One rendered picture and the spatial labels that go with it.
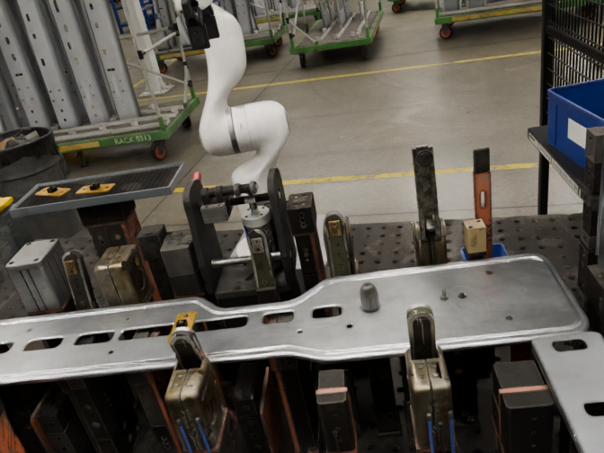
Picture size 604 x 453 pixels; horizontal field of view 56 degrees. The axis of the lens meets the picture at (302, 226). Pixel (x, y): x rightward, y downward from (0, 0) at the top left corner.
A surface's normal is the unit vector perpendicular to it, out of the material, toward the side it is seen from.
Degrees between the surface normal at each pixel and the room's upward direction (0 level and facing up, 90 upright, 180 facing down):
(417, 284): 0
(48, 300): 90
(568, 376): 0
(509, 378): 0
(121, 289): 90
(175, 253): 90
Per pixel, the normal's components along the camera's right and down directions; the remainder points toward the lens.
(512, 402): -0.18, -0.87
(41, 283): -0.05, 0.48
